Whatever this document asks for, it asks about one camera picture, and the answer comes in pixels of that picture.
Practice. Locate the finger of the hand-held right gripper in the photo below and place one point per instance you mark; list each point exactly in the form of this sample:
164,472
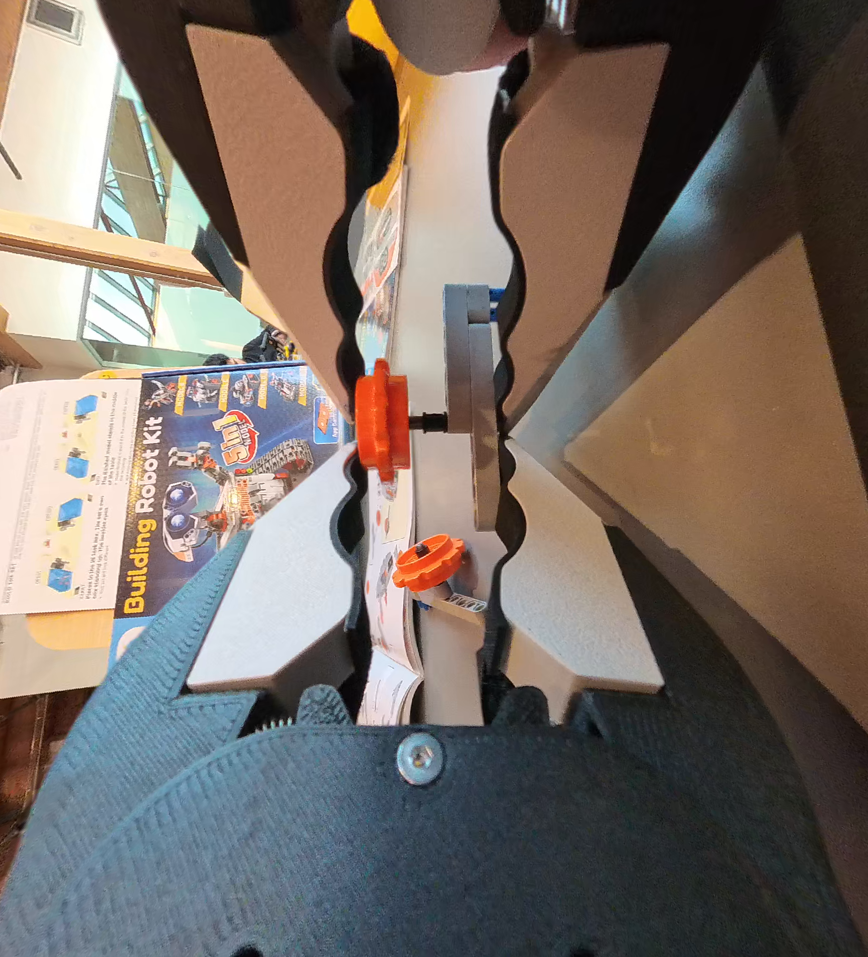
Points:
576,187
277,187

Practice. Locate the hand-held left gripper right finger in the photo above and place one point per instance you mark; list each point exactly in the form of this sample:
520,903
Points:
576,598

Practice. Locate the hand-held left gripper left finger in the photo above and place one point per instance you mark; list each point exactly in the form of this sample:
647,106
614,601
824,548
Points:
277,590

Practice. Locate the grey toy beam assembly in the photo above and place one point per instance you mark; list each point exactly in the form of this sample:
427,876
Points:
482,448

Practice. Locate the orange toy gear wheel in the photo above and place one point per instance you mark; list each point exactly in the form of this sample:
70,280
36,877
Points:
378,426
426,564

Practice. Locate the black toy axle pin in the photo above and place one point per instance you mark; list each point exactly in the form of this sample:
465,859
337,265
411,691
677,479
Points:
426,421

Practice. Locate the grey desk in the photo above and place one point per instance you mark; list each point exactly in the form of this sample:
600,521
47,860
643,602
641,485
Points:
449,187

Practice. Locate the white instruction manual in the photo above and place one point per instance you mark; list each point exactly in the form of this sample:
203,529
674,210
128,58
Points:
389,598

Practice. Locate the grey toy connector with holes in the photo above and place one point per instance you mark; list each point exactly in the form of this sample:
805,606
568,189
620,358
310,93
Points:
453,599

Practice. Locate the tan cardboard box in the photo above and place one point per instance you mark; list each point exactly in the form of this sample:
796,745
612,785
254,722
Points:
404,134

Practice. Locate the blue toy kit box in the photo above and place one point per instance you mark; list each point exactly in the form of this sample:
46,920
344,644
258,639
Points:
180,486

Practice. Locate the large glass window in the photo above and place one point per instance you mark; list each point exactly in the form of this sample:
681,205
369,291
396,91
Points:
180,314

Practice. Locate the pale wooden beam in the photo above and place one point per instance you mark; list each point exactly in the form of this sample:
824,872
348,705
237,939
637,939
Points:
68,241

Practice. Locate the blue booklet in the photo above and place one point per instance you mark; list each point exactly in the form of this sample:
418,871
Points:
374,329

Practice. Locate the yellow plastic storage bin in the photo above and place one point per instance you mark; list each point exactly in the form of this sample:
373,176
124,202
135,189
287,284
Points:
365,16

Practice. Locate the white printed paper sheet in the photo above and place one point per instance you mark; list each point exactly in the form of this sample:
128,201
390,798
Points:
38,486

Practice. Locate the wall vent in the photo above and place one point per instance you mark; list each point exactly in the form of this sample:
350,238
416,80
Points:
56,15

